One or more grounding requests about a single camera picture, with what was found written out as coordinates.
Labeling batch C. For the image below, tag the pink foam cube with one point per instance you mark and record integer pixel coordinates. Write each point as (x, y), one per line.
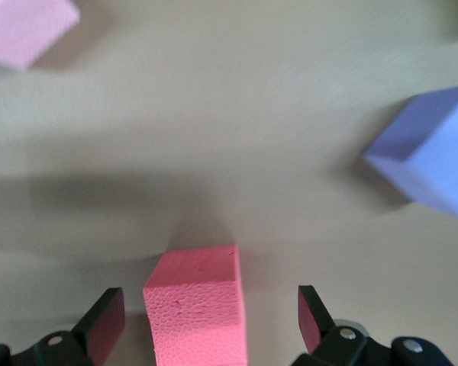
(19, 30)

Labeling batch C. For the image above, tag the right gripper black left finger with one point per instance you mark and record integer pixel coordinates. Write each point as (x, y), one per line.
(80, 343)

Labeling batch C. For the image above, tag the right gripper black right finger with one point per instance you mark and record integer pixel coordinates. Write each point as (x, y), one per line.
(336, 343)

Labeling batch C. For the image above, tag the red foam cube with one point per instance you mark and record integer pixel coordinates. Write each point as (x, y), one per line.
(198, 305)

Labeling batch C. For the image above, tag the brown table mat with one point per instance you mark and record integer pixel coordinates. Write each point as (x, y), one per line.
(213, 133)

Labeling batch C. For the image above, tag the purple foam cube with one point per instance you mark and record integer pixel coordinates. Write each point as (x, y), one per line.
(435, 152)

